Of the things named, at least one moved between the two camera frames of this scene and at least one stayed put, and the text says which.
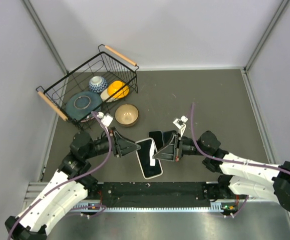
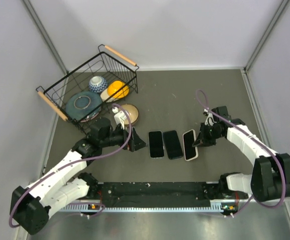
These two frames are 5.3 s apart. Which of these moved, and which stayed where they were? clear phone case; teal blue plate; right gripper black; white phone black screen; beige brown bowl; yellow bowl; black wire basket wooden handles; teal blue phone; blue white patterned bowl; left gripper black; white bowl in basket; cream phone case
Moved: left gripper black; right gripper black; cream phone case; white phone black screen
Stayed: white bowl in basket; teal blue phone; teal blue plate; blue white patterned bowl; yellow bowl; beige brown bowl; black wire basket wooden handles; clear phone case
